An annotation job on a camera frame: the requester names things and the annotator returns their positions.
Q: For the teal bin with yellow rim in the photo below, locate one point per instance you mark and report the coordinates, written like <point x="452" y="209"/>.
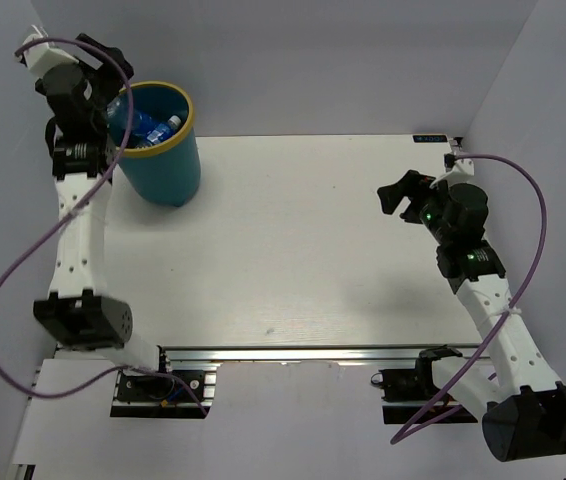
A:
<point x="169" y="173"/>

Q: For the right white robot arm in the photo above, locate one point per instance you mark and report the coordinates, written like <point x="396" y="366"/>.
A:
<point x="522" y="411"/>

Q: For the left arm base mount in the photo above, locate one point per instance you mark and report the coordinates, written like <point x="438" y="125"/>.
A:
<point x="150" y="397"/>

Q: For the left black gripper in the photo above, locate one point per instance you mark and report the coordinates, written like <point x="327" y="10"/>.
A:
<point x="108" y="75"/>

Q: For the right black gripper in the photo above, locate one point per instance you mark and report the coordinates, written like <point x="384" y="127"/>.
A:
<point x="414" y="186"/>

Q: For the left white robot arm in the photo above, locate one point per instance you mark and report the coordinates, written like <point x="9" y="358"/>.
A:
<point x="78" y="311"/>

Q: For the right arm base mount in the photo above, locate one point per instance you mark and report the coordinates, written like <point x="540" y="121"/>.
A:
<point x="406" y="390"/>

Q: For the clear bottle blue label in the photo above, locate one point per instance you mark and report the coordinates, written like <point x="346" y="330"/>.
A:
<point x="117" y="115"/>
<point x="161" y="133"/>

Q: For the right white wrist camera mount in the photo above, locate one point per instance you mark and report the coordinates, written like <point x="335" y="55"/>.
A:
<point x="457" y="170"/>

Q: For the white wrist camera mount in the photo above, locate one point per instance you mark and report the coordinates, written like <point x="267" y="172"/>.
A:
<point x="41" y="58"/>
<point x="457" y="170"/>

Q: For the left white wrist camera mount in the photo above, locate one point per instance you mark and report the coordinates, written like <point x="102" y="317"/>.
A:
<point x="41" y="58"/>

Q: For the dark blue table sticker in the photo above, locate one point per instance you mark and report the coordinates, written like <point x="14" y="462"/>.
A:
<point x="430" y="138"/>

